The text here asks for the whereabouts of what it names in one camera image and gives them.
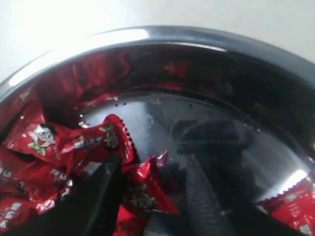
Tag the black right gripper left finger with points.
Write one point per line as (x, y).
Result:
(91, 212)

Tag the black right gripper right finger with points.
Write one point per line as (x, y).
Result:
(202, 214)

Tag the red candy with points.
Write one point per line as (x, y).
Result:
(95, 144)
(143, 195)
(32, 134)

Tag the round stainless steel plate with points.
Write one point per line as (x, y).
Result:
(244, 109)

